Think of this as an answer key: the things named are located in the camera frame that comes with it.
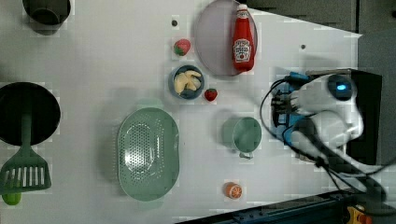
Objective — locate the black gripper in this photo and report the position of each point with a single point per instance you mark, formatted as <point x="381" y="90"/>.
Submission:
<point x="281" y="103"/>

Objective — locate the lime green toy fruit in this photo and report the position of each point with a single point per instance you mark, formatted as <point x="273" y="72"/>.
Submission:
<point x="12" y="198"/>

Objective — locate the blue metal frame rail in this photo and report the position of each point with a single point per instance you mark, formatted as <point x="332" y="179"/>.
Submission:
<point x="325" y="208"/>

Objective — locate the dark red toy strawberry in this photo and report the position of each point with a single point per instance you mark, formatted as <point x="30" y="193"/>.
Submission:
<point x="211" y="94"/>

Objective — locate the silver black toaster oven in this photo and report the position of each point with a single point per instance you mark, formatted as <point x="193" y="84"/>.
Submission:
<point x="370" y="124"/>

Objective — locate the orange toy half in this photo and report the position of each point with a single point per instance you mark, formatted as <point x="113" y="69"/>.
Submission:
<point x="233" y="190"/>

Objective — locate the blue bowl with banana pieces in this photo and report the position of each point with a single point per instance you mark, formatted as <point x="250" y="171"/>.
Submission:
<point x="186" y="82"/>

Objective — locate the yellow red emergency button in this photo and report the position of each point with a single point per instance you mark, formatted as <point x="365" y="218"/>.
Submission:
<point x="355" y="215"/>

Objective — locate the dark grey pot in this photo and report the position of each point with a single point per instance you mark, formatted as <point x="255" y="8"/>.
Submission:
<point x="48" y="12"/>

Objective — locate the black frying pan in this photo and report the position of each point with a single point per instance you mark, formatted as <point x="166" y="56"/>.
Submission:
<point x="25" y="98"/>

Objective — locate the red ketchup bottle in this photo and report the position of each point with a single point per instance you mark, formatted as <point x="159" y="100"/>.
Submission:
<point x="243" y="44"/>

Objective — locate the green slotted spatula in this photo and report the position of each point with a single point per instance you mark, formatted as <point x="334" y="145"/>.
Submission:
<point x="25" y="170"/>

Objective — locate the lavender round plate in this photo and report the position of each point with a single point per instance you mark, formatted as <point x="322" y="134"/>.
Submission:
<point x="213" y="35"/>

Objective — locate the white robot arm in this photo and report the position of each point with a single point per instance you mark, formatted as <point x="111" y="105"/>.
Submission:
<point x="317" y="116"/>

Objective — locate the pale red toy strawberry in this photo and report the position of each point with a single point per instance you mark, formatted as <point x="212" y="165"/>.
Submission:
<point x="182" y="47"/>

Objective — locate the green metal cup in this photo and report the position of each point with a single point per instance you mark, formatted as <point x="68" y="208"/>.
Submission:
<point x="242" y="134"/>

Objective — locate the green perforated colander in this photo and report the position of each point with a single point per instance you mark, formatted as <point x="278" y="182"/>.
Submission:
<point x="148" y="155"/>

